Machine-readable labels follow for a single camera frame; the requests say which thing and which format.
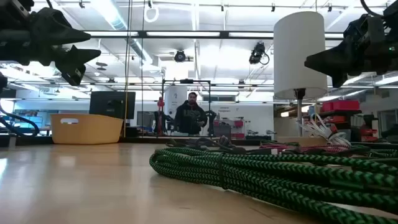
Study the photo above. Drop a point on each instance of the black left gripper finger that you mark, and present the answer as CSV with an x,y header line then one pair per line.
x,y
74,63
59,29

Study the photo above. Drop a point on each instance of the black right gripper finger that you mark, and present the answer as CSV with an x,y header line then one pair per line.
x,y
335,65

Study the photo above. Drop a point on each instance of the white shade table lamp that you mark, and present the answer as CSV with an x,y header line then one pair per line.
x,y
300,56

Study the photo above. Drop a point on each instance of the red storage bins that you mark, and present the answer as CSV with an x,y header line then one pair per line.
x,y
340,105

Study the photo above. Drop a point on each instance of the black monitor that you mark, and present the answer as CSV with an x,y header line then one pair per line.
x,y
112,104

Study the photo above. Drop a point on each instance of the black storage shelf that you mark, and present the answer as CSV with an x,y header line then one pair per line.
x,y
348,119

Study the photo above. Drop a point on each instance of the yellow plastic bin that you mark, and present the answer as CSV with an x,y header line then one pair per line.
x,y
87,130

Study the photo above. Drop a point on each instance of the red hanging tool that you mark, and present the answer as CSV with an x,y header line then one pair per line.
x,y
160,103

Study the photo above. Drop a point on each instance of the person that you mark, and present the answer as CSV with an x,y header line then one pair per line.
x,y
189,119

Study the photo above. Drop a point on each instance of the black mounted camera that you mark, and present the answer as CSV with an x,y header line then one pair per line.
x,y
179,56
257,53

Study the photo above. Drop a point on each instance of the black overhead frame beam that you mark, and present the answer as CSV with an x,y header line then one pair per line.
x,y
224,34

